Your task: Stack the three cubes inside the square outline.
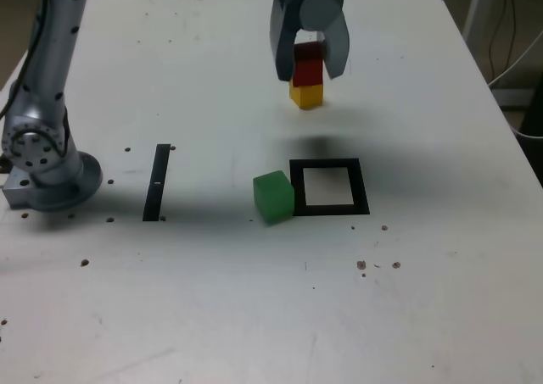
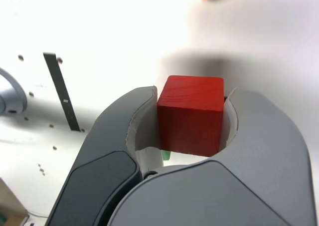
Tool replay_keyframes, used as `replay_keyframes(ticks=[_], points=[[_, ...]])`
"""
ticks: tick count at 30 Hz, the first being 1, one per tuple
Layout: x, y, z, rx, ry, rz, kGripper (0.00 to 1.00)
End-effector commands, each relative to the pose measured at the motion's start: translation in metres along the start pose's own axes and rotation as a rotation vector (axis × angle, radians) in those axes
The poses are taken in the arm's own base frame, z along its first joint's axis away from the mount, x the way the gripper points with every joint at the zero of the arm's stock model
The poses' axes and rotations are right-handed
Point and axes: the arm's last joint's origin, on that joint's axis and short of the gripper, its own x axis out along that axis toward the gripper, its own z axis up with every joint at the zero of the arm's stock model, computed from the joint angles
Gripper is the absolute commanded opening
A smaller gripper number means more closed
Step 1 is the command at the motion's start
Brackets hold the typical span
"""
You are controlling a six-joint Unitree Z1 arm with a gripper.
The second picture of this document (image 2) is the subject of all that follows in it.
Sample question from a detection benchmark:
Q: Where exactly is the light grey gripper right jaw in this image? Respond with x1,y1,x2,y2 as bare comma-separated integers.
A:
106,87,315,226

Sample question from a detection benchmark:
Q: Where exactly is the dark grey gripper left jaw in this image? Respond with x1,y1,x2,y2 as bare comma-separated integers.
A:
46,85,165,226

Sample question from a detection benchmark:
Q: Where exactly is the red cube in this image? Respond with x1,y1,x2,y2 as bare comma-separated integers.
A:
157,75,225,158

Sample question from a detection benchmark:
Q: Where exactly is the black tape strip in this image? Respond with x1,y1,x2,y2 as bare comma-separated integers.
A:
42,52,81,132

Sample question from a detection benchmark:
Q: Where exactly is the brown cardboard box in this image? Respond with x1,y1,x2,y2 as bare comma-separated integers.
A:
0,177,30,226

